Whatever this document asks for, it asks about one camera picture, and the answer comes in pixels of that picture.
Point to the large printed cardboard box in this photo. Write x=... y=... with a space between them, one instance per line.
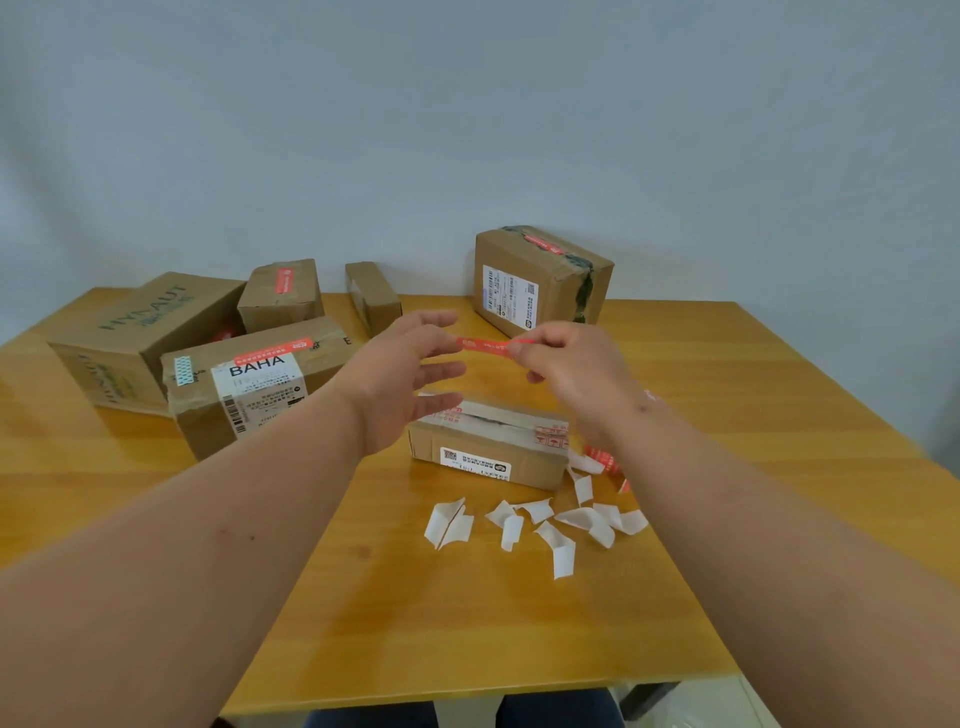
x=142 y=330

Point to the pile of white paper scraps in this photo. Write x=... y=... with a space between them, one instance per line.
x=555 y=525

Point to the person's left hand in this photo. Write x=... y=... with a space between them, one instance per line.
x=382 y=375

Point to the person's right hand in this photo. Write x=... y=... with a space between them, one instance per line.
x=585 y=375

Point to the small box with red label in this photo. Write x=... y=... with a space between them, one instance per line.
x=281 y=296

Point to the narrow small cardboard box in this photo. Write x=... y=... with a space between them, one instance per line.
x=373 y=296

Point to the cardboard box with white label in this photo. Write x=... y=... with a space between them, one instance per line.
x=259 y=382

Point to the red tape strip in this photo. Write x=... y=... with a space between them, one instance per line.
x=486 y=346

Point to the cardboard box with green tape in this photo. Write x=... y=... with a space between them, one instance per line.
x=525 y=281

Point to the crumpled red tape scrap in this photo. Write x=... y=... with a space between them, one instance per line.
x=604 y=459

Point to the person's left middle finger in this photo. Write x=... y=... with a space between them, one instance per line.
x=445 y=372

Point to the person's left thumb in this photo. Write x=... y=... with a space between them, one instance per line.
x=427 y=319

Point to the person's left forearm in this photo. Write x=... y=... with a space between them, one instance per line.
x=187 y=570

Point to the black table leg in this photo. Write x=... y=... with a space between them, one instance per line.
x=646 y=699

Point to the low flat cardboard box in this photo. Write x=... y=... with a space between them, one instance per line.
x=487 y=446

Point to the person's right fingers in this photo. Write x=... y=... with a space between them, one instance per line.
x=529 y=358

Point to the person's right forearm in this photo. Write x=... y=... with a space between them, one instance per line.
x=787 y=585

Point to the person's dark trouser legs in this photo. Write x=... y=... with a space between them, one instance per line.
x=525 y=710

